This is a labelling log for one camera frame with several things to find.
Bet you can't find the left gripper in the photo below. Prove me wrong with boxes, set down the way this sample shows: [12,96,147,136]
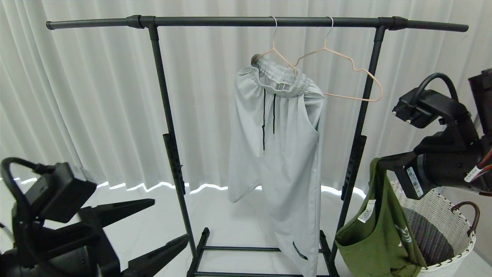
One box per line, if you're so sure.
[0,198,190,277]

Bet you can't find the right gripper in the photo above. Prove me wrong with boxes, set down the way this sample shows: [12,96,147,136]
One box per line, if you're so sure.
[394,148,492,200]

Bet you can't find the green garment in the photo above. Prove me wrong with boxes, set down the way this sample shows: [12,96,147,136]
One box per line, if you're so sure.
[335,158,428,277]

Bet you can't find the pale grey shorts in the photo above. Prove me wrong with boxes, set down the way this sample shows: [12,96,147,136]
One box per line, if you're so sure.
[228,54,326,277]

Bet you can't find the pink clothes hanger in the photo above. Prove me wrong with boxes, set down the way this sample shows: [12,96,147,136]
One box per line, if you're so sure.
[295,17,384,102]
[252,17,299,77]

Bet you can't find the white laundry basket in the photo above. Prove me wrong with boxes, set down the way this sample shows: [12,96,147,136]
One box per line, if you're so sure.
[390,181,481,277]

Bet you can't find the black clothes rack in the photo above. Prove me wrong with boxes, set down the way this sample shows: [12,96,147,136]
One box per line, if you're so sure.
[46,15,469,277]

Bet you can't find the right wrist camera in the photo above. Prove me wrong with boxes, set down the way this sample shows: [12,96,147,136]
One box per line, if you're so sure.
[392,89,481,154]

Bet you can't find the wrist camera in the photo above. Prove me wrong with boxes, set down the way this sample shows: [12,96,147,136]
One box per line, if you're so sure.
[13,162,97,224]
[392,89,481,154]

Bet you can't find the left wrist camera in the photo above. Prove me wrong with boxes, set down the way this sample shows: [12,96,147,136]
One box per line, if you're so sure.
[13,162,97,224]

